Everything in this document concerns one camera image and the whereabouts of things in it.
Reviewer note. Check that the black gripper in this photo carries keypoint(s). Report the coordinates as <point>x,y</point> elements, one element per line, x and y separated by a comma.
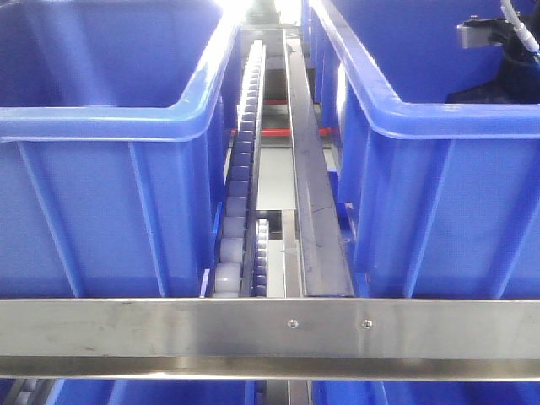
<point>517,78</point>

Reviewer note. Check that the right steel shelf rack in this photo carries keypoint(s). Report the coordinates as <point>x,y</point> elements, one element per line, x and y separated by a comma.
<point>312,339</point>

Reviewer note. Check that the blue sorting bin right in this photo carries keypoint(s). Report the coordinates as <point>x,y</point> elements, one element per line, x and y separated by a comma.
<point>443,200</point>

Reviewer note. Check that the blue sorting bin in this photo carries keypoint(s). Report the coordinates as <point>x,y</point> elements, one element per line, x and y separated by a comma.
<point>443,200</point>
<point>115,120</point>

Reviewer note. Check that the white roller track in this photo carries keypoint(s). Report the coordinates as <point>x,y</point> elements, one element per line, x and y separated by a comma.
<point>234,271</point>

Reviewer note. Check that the blue sorting bin left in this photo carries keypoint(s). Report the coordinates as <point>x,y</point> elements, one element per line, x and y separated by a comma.
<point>115,120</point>

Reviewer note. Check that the steel divider rail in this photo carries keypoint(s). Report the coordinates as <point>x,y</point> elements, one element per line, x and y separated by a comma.
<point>323,259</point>

